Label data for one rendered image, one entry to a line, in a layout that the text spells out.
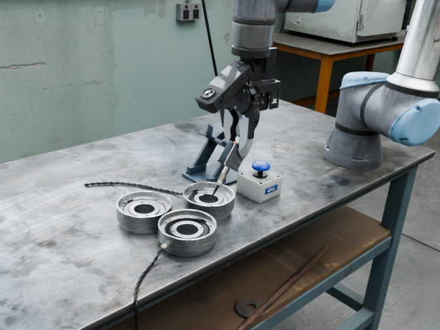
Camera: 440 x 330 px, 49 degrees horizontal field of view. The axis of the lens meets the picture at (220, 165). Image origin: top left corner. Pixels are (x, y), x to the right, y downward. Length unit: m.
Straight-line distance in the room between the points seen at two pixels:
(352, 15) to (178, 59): 1.05
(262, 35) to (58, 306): 0.55
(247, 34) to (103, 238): 0.44
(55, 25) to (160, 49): 0.63
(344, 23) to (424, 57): 1.98
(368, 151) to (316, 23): 2.01
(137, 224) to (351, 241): 0.73
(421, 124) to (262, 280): 0.52
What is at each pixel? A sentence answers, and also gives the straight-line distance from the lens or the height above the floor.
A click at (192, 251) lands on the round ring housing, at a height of 0.82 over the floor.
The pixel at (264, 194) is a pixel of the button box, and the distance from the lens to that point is 1.04.
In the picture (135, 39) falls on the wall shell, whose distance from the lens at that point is 2.73.
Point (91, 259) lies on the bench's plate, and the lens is 0.87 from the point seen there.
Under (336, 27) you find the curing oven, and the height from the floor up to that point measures 0.88.
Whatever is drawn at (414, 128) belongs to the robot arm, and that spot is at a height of 0.96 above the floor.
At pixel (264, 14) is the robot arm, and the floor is 1.19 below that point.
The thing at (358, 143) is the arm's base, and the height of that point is 0.87.
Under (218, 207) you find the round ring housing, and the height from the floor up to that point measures 0.84.
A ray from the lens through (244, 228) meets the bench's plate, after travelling 0.95.
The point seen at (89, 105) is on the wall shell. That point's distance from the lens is 2.66.
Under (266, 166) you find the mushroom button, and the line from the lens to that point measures 1.04.
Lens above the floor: 1.30
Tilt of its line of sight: 24 degrees down
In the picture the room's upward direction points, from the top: 4 degrees clockwise
